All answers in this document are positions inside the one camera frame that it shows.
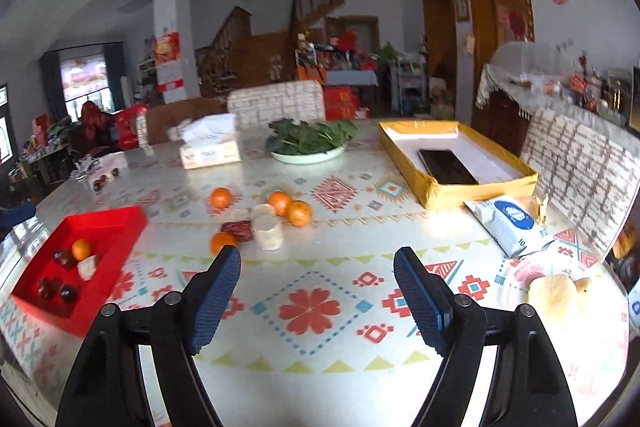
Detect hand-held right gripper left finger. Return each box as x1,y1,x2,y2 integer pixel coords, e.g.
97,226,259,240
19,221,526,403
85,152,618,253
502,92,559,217
55,245,242,427

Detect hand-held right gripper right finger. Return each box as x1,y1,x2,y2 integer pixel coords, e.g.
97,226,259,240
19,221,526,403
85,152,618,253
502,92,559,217
393,247,581,427

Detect red plastic tray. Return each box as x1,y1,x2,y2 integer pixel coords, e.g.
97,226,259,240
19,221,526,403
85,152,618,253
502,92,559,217
10,206,149,338

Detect patterned tablecloth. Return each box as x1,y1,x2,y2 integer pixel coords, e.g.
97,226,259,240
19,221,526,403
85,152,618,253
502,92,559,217
0,117,631,427

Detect gold cardboard box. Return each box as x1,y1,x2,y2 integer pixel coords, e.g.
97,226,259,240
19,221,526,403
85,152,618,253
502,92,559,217
377,119,540,210

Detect white and blue packet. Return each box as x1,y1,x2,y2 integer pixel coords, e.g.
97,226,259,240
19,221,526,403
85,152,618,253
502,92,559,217
464,195,556,258

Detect pale round bun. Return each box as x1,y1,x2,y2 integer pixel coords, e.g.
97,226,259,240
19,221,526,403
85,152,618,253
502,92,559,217
527,274,578,323

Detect black phone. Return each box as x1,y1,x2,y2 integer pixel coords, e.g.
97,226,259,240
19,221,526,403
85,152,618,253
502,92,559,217
417,149,480,186

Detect white tissue pack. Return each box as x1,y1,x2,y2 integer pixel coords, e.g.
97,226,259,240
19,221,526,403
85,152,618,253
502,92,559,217
167,113,242,170

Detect white oval plate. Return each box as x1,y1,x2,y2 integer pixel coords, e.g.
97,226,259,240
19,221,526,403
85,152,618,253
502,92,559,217
270,144,347,164

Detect brown chair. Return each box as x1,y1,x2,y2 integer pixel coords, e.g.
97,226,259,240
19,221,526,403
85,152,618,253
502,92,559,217
145,99,228,145

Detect green spinach leaves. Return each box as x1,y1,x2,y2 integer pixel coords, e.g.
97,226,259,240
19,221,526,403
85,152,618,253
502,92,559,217
266,118,358,155

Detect red gift bag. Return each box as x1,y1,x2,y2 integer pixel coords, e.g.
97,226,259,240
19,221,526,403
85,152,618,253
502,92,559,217
114,104,149,150

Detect patterned chair cover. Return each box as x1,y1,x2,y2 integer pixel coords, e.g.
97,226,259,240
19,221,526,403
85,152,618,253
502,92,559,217
520,109,640,258
227,80,327,130

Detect stack of red boxes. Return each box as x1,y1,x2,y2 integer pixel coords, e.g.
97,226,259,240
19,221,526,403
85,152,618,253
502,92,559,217
324,86,371,120

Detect white shelf rack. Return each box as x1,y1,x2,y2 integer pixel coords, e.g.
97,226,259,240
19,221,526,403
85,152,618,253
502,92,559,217
392,57,428,115

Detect white lace cloth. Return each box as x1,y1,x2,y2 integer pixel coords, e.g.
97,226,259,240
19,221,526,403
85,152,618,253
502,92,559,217
475,64,551,120

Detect table with blue checked cloth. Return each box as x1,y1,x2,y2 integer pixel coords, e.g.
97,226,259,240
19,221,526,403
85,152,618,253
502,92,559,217
325,69,379,88

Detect red pillar poster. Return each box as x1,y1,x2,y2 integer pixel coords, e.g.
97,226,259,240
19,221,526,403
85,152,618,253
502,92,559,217
152,32,186,92

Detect wooden staircase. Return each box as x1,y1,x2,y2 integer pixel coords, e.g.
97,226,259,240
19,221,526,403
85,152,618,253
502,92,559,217
195,0,346,98

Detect mesh food cover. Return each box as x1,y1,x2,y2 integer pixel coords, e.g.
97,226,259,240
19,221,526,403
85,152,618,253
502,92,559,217
487,41,576,82

